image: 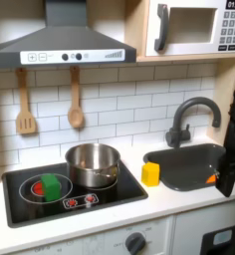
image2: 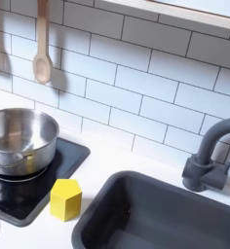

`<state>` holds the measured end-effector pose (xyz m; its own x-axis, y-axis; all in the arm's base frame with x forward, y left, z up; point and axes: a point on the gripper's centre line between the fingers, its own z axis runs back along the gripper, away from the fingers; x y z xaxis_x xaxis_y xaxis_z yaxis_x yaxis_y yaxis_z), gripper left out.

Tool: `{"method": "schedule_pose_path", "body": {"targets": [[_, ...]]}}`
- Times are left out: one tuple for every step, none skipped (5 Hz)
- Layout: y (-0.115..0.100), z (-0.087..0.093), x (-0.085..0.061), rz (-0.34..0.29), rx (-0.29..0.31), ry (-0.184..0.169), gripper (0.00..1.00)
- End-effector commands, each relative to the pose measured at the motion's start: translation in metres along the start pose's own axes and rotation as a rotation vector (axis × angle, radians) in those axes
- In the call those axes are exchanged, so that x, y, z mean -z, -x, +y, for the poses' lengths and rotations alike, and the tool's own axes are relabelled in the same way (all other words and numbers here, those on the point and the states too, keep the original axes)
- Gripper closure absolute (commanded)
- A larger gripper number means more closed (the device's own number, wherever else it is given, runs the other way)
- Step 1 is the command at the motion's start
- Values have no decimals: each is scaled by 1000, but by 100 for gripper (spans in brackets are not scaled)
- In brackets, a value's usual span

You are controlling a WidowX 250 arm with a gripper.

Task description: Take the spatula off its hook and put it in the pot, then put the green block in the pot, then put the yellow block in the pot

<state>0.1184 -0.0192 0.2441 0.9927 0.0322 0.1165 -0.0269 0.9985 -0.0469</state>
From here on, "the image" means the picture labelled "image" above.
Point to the yellow block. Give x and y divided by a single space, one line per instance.
150 174

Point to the grey range hood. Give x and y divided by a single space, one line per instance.
66 40

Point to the white kitchen cabinet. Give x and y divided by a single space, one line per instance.
99 244

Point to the dark grey curved tap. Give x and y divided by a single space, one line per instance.
181 116

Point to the dark grey sink basin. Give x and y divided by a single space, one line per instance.
186 166

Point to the wooden spoon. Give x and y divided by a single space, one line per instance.
75 114

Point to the wooden slotted spatula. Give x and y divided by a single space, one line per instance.
25 121

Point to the black stove cooktop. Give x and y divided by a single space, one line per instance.
122 191

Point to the steel pot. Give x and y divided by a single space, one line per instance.
93 167

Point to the green block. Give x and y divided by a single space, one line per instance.
50 187

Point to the white toy microwave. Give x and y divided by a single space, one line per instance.
192 26

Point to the grey oven knob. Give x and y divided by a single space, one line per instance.
135 243

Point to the orange toy carrot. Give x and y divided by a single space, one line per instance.
211 179

